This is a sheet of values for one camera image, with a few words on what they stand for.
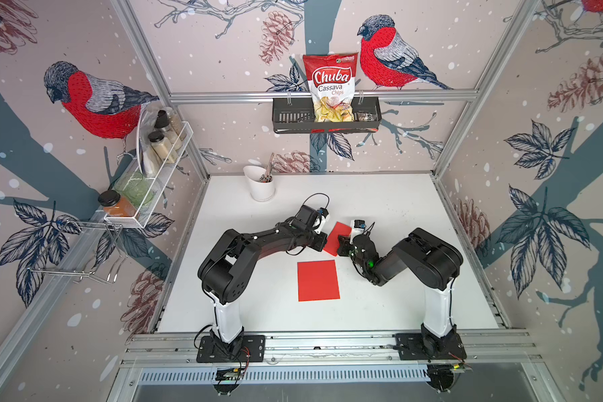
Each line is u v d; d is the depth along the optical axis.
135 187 0.68
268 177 1.10
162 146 0.76
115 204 0.59
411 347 0.73
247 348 0.73
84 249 0.56
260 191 1.05
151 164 0.70
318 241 0.83
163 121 0.80
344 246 0.88
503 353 0.74
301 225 0.76
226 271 0.49
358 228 0.88
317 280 0.88
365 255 0.76
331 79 0.80
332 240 0.96
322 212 0.86
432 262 0.52
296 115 0.95
